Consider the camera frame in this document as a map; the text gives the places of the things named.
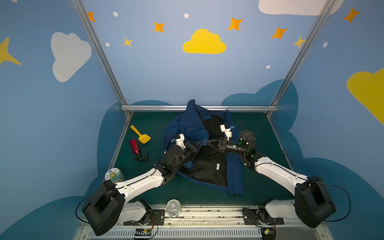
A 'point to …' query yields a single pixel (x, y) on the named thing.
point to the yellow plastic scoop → (143, 138)
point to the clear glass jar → (173, 208)
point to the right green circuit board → (268, 233)
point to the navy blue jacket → (210, 167)
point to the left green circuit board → (143, 232)
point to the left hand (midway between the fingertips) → (203, 140)
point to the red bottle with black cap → (135, 148)
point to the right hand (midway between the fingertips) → (208, 141)
